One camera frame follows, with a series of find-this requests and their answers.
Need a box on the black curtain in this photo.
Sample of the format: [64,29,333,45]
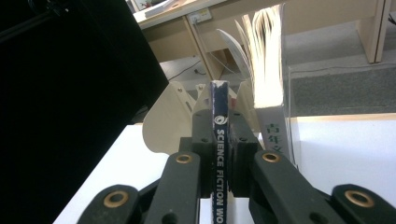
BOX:
[0,0,169,224]

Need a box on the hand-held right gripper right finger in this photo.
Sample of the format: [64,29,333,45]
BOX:
[228,110,265,199]

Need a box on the white picture-grid magazine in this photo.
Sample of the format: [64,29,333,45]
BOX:
[216,4,295,166]

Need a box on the black floor cable with plug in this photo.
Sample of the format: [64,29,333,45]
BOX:
[167,60,204,82]

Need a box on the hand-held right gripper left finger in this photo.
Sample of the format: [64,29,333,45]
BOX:
[178,108,217,200]

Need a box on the white wall socket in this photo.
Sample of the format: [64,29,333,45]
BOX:
[188,7,213,25]

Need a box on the purple magazine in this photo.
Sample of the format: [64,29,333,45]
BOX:
[209,79,231,224]

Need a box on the wooden expanding book rack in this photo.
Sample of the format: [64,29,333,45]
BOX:
[142,80,261,155]

